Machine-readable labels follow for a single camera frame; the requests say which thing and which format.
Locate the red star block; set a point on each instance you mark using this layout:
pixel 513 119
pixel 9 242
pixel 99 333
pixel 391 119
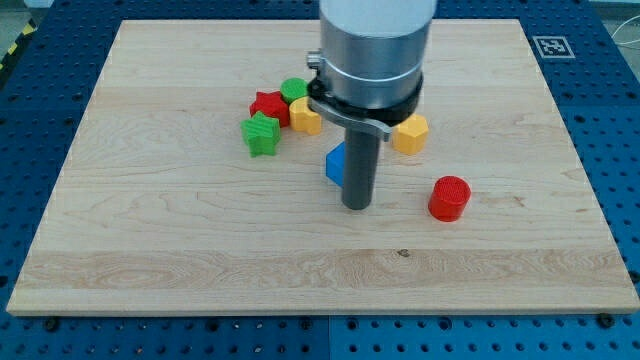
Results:
pixel 272 105

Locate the red cylinder block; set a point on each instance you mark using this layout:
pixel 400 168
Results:
pixel 449 198

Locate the fiducial marker tag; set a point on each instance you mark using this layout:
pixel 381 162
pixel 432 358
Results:
pixel 553 47

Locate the yellow heart block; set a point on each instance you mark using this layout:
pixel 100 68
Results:
pixel 303 119

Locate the wooden board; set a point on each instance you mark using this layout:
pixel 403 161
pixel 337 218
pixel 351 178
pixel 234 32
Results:
pixel 159 209

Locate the green cylinder block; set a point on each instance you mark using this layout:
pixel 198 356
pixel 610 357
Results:
pixel 292 89

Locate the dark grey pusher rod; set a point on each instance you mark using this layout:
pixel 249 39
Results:
pixel 360 163

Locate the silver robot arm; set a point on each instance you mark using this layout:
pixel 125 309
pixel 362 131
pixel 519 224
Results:
pixel 369 65

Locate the green star block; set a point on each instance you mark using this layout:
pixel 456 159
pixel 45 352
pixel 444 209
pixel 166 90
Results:
pixel 261 134

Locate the yellow hexagon block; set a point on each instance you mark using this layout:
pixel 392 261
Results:
pixel 409 137

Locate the blue cube block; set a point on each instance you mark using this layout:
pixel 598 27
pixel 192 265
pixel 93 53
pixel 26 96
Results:
pixel 334 164

